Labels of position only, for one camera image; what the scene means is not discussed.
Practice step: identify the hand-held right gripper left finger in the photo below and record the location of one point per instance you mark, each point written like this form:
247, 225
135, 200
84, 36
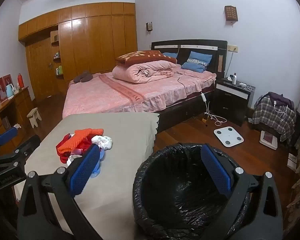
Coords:
83, 170

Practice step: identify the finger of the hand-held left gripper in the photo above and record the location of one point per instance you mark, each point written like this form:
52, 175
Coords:
6, 134
20, 152

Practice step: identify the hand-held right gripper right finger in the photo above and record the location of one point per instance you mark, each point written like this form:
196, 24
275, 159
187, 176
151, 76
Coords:
216, 170

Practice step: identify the orange foam net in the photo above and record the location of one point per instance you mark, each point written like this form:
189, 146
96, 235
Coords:
82, 136

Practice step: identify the bin with black bag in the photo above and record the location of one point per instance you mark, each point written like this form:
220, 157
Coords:
180, 192

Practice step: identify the white cloth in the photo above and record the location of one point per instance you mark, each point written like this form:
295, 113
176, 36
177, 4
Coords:
17, 126

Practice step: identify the small wooden stool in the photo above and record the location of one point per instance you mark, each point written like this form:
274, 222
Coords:
34, 116

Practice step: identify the white bathroom scale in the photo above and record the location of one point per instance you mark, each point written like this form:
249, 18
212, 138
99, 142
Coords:
228, 136

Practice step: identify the wooden sideboard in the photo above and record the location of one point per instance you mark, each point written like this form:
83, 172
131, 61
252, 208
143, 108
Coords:
20, 100

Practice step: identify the light blue kettle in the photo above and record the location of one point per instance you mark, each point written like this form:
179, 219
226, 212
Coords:
10, 91

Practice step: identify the beige tablecloth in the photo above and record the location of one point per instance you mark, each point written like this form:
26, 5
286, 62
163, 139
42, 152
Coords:
110, 130

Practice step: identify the red thermos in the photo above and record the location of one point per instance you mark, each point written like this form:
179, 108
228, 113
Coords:
20, 81

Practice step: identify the white tray with red book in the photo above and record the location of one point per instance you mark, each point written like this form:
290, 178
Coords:
268, 140

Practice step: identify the dark nightstand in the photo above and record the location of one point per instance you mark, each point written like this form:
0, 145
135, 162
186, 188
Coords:
230, 102

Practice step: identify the white bed controller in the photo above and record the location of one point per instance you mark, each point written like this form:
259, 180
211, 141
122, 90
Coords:
203, 97

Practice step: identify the small cardboard box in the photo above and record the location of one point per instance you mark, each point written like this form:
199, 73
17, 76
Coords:
292, 162

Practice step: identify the plaid cloth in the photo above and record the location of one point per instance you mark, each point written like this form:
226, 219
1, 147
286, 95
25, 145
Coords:
270, 115

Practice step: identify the pink bedspread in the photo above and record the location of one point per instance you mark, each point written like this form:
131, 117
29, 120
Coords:
110, 92

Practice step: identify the white bottle with red cap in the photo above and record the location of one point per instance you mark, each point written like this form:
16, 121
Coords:
234, 79

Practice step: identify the grey-brown soft bundle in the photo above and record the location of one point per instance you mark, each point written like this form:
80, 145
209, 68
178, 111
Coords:
82, 77

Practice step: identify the purple cloth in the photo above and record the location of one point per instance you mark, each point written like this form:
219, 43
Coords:
281, 100

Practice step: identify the plain blue pillow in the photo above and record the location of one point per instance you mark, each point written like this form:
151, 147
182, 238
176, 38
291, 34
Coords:
170, 55
193, 67

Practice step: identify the blue pillow with patterned band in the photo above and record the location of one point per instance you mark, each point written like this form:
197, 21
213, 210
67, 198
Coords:
200, 58

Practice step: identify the folded pink quilt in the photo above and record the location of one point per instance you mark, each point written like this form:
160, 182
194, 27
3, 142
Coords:
140, 71

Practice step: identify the dark wooden bed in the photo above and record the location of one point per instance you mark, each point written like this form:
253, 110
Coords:
202, 50

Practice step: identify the wooden wardrobe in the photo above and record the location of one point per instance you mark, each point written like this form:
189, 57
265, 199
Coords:
97, 42

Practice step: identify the folded brown blanket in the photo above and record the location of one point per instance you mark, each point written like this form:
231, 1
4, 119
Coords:
145, 56

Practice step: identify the wall socket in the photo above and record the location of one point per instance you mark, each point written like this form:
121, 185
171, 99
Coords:
233, 48

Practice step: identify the large wooden wall lamp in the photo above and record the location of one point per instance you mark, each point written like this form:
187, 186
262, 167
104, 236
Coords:
231, 13

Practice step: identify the small dark wall lamp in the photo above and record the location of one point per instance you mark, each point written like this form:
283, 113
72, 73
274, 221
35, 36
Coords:
149, 26

